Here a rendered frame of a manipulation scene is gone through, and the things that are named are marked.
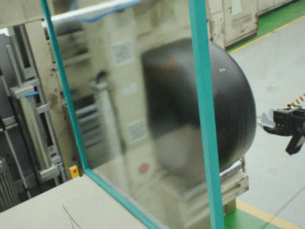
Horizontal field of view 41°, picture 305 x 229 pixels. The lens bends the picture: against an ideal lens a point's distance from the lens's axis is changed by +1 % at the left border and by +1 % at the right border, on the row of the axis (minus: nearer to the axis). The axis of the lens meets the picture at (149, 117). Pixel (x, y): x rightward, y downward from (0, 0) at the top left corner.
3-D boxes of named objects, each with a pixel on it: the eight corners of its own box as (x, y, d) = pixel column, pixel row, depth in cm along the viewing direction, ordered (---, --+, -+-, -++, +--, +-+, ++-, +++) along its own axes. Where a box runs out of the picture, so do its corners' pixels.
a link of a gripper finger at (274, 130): (269, 121, 135) (291, 126, 127) (270, 126, 135) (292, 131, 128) (259, 126, 132) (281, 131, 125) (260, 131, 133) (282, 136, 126)
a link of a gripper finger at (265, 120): (256, 108, 137) (279, 111, 130) (258, 124, 139) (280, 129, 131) (250, 110, 136) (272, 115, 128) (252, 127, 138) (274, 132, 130)
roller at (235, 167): (180, 206, 156) (179, 197, 154) (173, 202, 160) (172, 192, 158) (244, 169, 172) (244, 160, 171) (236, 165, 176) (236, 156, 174)
